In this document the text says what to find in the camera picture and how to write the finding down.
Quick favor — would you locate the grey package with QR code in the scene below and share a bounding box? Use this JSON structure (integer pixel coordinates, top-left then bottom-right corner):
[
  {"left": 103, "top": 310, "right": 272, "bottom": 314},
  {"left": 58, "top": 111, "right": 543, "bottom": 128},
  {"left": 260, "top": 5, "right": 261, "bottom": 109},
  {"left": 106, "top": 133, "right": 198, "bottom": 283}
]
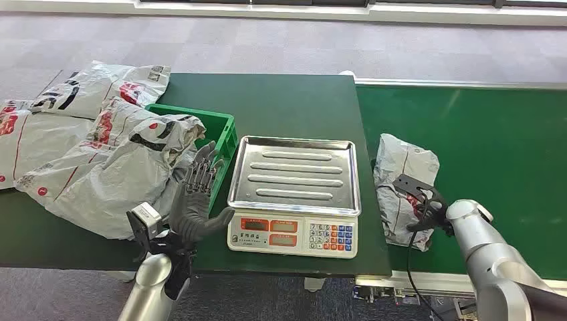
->
[{"left": 29, "top": 60, "right": 172, "bottom": 121}]

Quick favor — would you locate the white table leg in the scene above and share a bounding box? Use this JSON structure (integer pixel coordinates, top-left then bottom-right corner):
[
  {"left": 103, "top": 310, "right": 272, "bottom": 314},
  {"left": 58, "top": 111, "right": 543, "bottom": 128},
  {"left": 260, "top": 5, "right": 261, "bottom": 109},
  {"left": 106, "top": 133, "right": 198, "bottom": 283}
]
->
[{"left": 304, "top": 276, "right": 327, "bottom": 294}]

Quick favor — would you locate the green conveyor belt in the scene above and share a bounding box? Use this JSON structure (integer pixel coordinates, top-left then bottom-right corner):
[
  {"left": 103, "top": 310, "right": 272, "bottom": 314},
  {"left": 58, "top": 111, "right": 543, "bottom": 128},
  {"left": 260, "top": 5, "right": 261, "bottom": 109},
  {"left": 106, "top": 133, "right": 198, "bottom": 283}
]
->
[{"left": 355, "top": 78, "right": 567, "bottom": 298}]

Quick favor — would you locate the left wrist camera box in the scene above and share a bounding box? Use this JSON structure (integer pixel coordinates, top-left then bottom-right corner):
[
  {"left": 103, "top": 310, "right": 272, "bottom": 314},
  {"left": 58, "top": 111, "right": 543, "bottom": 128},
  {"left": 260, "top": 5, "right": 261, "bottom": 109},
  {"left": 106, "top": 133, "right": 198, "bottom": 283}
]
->
[{"left": 126, "top": 202, "right": 164, "bottom": 254}]

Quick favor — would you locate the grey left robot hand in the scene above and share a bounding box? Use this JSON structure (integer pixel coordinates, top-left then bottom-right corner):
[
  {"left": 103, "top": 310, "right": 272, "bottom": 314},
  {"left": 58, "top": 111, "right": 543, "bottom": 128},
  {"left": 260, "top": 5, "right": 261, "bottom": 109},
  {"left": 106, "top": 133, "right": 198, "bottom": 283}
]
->
[{"left": 168, "top": 140, "right": 236, "bottom": 243}]

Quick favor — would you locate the white window sill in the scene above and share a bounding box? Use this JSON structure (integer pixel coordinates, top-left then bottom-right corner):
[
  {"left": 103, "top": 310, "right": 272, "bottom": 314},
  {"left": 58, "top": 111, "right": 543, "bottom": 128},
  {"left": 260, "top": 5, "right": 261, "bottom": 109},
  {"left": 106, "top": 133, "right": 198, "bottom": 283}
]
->
[{"left": 0, "top": 0, "right": 567, "bottom": 27}]

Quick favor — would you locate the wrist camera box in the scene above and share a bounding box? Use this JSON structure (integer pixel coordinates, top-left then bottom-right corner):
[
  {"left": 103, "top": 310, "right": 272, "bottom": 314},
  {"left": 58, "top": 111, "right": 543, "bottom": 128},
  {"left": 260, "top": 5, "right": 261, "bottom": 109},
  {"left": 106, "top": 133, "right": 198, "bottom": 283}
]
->
[
  {"left": 392, "top": 173, "right": 448, "bottom": 223},
  {"left": 126, "top": 202, "right": 164, "bottom": 254}
]

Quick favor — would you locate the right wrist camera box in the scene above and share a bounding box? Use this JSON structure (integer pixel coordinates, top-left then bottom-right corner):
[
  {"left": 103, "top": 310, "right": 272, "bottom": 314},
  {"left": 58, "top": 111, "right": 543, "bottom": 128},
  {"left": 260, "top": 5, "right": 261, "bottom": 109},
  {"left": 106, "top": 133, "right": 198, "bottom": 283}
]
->
[{"left": 392, "top": 173, "right": 448, "bottom": 223}]

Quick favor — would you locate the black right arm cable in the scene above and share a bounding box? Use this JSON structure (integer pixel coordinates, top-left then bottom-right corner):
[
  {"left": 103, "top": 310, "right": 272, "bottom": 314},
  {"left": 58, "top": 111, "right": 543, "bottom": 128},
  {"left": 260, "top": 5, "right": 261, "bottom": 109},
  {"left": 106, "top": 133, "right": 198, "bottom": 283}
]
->
[{"left": 406, "top": 190, "right": 445, "bottom": 321}]

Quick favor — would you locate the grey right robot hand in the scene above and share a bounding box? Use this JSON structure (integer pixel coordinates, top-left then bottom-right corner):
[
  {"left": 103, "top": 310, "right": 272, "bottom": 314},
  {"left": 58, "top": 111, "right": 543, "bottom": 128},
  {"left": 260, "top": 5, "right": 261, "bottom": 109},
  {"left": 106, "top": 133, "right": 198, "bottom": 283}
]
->
[{"left": 405, "top": 201, "right": 455, "bottom": 237}]

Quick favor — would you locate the metal conveyor underside hardware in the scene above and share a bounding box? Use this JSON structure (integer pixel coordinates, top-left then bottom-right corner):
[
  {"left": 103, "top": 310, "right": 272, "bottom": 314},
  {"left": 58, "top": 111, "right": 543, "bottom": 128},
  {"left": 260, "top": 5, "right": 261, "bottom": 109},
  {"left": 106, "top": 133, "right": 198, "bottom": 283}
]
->
[{"left": 352, "top": 286, "right": 478, "bottom": 321}]

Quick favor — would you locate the electronic scale with steel pan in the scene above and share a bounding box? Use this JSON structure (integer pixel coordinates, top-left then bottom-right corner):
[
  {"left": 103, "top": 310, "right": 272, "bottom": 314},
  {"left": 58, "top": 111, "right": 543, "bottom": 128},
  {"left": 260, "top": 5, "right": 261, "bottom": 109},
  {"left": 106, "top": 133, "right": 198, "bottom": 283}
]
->
[{"left": 227, "top": 136, "right": 362, "bottom": 259}]

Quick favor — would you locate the grey package with red lettering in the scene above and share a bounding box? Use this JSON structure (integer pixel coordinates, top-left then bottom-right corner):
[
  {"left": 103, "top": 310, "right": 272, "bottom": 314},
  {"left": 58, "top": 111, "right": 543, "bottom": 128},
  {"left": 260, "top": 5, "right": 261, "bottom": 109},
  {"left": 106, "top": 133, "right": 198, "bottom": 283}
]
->
[{"left": 14, "top": 96, "right": 154, "bottom": 223}]

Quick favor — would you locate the flat white package red print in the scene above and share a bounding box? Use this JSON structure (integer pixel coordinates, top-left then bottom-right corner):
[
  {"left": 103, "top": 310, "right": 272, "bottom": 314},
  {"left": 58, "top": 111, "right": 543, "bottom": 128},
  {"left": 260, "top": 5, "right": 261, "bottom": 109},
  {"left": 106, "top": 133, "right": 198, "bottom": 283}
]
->
[{"left": 0, "top": 99, "right": 95, "bottom": 191}]

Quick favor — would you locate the grey courier package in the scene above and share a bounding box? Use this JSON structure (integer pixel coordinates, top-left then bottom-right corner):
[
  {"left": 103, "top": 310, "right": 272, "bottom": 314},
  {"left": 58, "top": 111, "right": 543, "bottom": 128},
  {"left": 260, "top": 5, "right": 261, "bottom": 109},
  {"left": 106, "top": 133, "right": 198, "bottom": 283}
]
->
[{"left": 373, "top": 133, "right": 441, "bottom": 253}]

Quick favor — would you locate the green plastic crate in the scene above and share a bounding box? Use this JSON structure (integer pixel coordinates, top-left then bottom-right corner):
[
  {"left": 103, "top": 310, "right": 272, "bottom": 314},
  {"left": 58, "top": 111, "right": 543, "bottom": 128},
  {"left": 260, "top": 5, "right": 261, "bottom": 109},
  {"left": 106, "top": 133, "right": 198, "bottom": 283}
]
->
[{"left": 145, "top": 103, "right": 239, "bottom": 215}]

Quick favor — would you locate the grey package with black swoosh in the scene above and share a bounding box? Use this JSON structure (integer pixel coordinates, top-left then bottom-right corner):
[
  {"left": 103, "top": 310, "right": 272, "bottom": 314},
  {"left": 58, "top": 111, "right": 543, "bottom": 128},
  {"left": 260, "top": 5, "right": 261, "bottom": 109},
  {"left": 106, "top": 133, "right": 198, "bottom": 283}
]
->
[{"left": 53, "top": 114, "right": 207, "bottom": 241}]

